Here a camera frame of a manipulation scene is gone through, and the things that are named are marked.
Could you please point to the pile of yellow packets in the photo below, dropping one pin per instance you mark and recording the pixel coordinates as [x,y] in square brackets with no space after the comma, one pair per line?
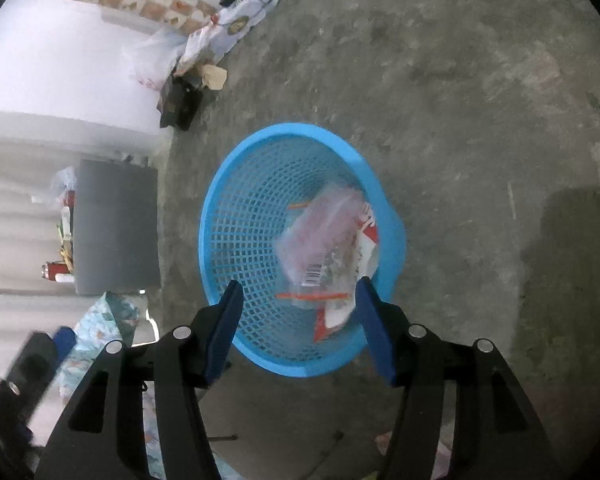
[67,250]

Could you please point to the blue plastic basket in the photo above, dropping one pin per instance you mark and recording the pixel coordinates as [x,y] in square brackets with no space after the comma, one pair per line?
[250,220]

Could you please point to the red thermos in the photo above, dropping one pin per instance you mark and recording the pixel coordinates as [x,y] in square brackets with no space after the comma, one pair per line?
[55,270]

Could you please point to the dark brown box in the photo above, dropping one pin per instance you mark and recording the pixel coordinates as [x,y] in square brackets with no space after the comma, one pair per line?
[180,105]

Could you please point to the clear orange-edged snack packet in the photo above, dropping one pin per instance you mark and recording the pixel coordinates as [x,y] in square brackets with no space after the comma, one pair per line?
[320,240]

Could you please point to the small white bottle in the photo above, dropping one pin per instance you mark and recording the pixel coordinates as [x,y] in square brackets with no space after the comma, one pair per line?
[66,279]

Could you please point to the tan cardboard scrap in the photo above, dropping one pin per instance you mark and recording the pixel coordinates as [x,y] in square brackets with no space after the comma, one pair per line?
[214,76]

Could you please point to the grey cabinet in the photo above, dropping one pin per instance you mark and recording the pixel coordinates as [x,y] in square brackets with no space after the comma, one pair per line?
[115,225]

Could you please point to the white red-print plastic bag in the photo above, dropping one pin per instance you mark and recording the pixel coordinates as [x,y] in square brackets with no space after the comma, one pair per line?
[150,57]

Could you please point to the floral light blue tablecloth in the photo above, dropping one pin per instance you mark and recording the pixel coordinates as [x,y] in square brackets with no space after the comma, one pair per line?
[107,320]

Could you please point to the white curtain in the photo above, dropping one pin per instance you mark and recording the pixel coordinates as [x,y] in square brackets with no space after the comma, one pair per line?
[10,230]

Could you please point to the white printed carton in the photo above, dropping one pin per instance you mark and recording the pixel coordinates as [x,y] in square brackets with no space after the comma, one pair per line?
[240,20]

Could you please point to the clear plastic bag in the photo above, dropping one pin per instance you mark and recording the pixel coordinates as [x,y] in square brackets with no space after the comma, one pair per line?
[65,180]

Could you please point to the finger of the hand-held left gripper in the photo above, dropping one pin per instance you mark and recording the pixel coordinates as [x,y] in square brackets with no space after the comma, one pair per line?
[30,360]

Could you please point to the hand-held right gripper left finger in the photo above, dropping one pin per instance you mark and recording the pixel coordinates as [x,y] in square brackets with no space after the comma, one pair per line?
[225,330]

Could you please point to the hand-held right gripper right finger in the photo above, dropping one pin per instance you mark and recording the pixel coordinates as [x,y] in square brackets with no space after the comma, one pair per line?
[377,330]

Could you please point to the red white snack packet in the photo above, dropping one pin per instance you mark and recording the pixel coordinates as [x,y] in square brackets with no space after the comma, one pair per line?
[332,312]

